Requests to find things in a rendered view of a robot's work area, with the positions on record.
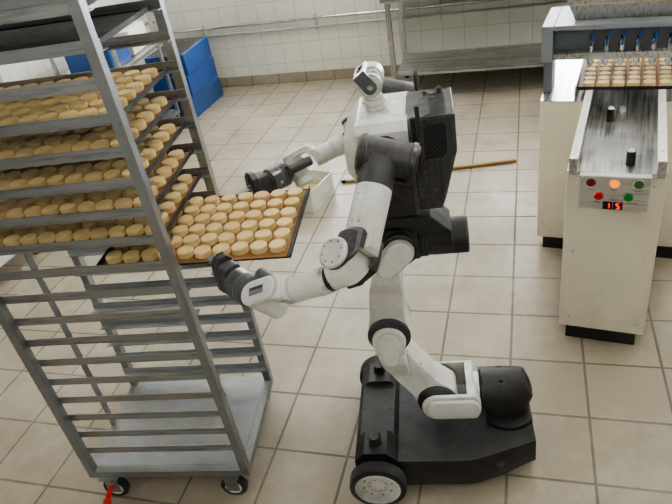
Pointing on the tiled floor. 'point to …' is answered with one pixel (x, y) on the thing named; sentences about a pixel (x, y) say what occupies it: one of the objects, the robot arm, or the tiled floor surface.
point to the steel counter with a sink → (527, 55)
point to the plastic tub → (320, 189)
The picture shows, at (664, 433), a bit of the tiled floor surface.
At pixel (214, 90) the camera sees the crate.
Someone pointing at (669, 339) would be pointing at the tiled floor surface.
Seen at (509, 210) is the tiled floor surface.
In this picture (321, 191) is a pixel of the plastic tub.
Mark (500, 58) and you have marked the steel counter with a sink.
